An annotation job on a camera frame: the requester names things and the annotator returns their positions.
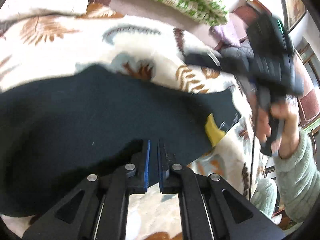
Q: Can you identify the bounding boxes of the black pants with yellow patch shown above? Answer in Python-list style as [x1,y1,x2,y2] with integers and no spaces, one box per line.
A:
[1,65,240,217]

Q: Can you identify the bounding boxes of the right forearm grey-green sleeve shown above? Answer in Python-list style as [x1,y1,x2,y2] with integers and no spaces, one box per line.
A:
[273,131,319,223]

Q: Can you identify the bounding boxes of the person's right hand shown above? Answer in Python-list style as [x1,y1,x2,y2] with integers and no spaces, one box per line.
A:
[252,97,300,159]

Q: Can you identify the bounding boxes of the grey quilted cover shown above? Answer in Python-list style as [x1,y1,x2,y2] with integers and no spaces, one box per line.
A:
[219,39,254,68]

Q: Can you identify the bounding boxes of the books on headboard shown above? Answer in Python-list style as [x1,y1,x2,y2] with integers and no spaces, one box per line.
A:
[246,0,272,15]

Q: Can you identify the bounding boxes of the beige leaf pattern blanket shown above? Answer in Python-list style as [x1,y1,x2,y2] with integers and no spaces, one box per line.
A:
[0,2,278,240]

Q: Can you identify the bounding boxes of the pink quilted bed sheet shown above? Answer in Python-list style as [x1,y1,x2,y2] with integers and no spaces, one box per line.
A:
[87,0,251,51]

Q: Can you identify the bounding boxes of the framed wall picture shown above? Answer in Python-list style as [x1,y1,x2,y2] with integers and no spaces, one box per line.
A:
[281,0,306,33]

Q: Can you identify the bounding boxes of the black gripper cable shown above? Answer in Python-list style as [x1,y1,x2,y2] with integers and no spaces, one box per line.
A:
[248,97,259,201]

